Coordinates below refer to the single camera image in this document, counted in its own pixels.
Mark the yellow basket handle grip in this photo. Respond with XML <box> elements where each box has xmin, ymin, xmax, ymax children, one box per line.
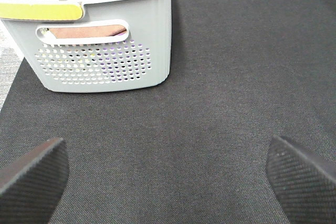
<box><xmin>1</xmin><ymin>3</ymin><xmax>83</xmax><ymax>21</ymax></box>

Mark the grey perforated laundry basket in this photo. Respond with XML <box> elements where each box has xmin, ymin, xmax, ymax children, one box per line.
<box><xmin>1</xmin><ymin>0</ymin><xmax>172</xmax><ymax>93</ymax></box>

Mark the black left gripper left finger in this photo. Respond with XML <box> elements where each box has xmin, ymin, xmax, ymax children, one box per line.
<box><xmin>1</xmin><ymin>138</ymin><xmax>69</xmax><ymax>223</ymax></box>

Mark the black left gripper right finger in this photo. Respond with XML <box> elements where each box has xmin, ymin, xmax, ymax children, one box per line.
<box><xmin>266</xmin><ymin>135</ymin><xmax>335</xmax><ymax>223</ymax></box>

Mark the purple cloth in basket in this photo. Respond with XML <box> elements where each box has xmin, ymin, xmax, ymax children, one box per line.
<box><xmin>96</xmin><ymin>38</ymin><xmax>152</xmax><ymax>83</ymax></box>

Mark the black fabric table mat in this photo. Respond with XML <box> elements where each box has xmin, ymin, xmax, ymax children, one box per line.
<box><xmin>1</xmin><ymin>0</ymin><xmax>335</xmax><ymax>223</ymax></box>

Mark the brown towel in basket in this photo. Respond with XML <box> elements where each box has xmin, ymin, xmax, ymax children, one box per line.
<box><xmin>48</xmin><ymin>25</ymin><xmax>127</xmax><ymax>39</ymax></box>

